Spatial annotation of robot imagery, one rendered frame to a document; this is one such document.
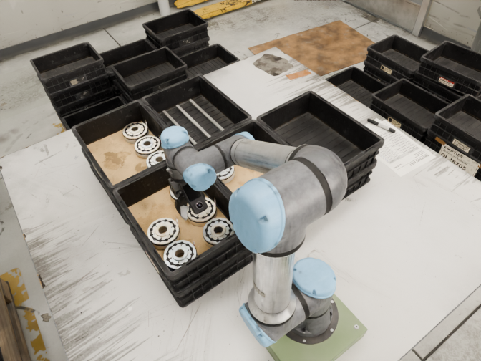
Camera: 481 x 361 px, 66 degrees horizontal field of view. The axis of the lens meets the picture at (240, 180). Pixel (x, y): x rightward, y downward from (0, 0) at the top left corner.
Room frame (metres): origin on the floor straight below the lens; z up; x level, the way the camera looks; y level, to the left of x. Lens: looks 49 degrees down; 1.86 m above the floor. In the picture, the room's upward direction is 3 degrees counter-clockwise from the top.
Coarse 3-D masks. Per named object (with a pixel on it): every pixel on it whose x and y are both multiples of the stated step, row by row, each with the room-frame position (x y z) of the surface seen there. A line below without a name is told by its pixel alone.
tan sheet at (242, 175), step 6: (234, 168) 0.97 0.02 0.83; (240, 168) 0.97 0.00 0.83; (246, 168) 0.96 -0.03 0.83; (240, 174) 0.94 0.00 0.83; (246, 174) 0.94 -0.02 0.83; (252, 174) 0.93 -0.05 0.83; (258, 174) 0.93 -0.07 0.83; (234, 180) 0.91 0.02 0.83; (240, 180) 0.90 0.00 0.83; (246, 180) 0.90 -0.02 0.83; (228, 186) 0.88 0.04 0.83; (234, 186) 0.88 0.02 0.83
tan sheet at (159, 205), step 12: (168, 192) 0.87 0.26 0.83; (144, 204) 0.82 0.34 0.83; (156, 204) 0.81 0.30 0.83; (168, 204) 0.81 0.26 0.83; (144, 216) 0.76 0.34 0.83; (156, 216) 0.76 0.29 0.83; (168, 216) 0.76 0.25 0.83; (180, 216) 0.75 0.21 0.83; (144, 228) 0.71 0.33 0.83; (180, 228) 0.70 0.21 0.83; (192, 228) 0.70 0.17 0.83; (192, 240) 0.66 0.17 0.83
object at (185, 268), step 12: (156, 168) 0.89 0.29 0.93; (132, 180) 0.84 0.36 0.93; (120, 204) 0.74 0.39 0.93; (132, 216) 0.69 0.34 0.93; (144, 240) 0.60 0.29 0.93; (228, 240) 0.59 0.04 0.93; (156, 252) 0.56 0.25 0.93; (204, 252) 0.55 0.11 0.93; (216, 252) 0.56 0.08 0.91; (192, 264) 0.51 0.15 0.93; (168, 276) 0.48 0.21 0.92
